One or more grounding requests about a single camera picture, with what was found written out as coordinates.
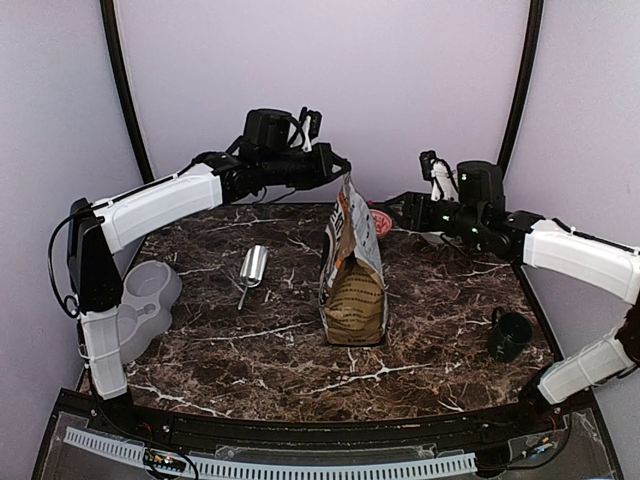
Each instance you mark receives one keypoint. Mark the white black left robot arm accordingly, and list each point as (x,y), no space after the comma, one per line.
(116,325)

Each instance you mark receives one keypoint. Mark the translucent double pet bowl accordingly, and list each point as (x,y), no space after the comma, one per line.
(150,290)

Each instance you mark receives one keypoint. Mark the brown pet food bag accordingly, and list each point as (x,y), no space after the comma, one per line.
(352,296)

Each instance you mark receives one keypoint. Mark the silver metal scoop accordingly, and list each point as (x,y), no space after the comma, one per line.
(252,270)

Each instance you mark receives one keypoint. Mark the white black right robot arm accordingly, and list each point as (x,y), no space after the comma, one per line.
(468,203)

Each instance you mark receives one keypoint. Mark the black corner frame post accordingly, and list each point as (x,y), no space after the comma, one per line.
(123,89)
(530,43)

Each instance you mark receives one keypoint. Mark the dark green mug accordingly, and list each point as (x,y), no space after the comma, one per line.
(511,333)

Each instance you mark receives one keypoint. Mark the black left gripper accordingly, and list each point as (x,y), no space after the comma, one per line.
(325,171)

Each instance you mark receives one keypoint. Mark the black corner frame post left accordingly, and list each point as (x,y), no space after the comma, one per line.
(123,89)

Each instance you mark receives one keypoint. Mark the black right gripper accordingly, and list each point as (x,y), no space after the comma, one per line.
(411,211)

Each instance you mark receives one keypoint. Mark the black corner frame post right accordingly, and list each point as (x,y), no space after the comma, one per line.
(530,43)

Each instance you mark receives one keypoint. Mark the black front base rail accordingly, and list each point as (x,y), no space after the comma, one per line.
(491,429)

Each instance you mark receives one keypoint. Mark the white cable duct strip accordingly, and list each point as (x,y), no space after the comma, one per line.
(247,463)

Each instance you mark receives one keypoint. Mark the red patterned bowl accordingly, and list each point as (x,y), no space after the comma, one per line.
(383,223)

